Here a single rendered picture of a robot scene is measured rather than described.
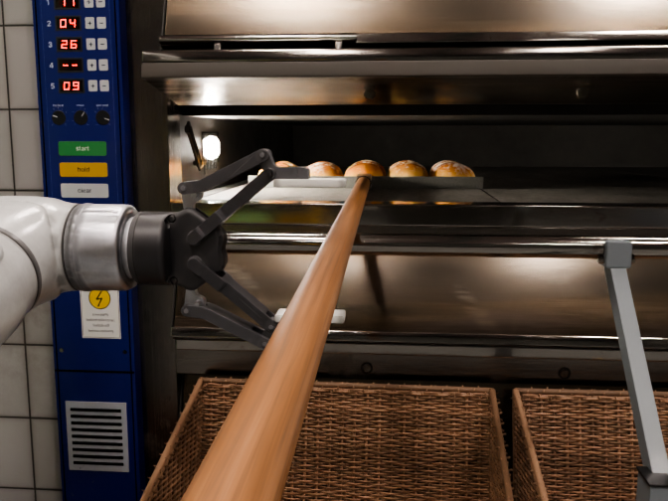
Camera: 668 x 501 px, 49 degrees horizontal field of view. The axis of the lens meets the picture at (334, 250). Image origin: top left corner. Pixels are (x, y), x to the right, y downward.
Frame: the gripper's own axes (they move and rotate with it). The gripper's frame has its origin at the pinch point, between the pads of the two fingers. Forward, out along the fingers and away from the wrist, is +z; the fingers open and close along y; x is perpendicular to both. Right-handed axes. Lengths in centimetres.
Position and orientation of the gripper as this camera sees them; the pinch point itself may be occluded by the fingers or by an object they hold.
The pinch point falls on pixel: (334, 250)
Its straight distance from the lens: 74.0
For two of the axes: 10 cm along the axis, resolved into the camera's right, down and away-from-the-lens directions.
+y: 0.0, 9.9, 1.5
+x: -0.7, 1.5, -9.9
